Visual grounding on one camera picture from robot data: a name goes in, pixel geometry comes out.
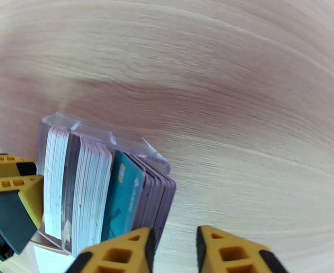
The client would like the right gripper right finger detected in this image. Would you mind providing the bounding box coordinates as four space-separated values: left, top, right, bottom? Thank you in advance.
196 226 288 273

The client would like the plain black card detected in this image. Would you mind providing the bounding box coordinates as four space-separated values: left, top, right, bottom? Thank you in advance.
61 134 82 252

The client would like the teal card with chip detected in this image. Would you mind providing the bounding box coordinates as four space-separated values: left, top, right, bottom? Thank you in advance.
100 150 147 243

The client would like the clear acrylic card stand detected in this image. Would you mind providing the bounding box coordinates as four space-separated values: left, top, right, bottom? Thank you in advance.
37 112 172 256

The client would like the dark purple card stack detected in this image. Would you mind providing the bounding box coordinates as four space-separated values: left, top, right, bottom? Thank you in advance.
128 154 177 239

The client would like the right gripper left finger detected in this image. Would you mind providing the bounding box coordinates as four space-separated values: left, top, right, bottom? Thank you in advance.
65 227 157 273

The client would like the white-edged card stack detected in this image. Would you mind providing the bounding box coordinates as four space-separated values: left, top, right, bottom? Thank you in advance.
42 126 71 240
71 138 113 257

